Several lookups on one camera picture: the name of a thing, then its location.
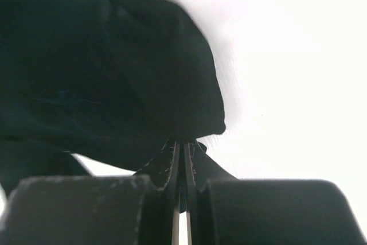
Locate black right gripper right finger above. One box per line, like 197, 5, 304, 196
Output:
183, 143, 365, 244

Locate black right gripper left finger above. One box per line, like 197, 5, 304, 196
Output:
1, 140, 180, 245

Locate black t shirt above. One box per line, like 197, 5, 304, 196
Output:
1, 0, 226, 195

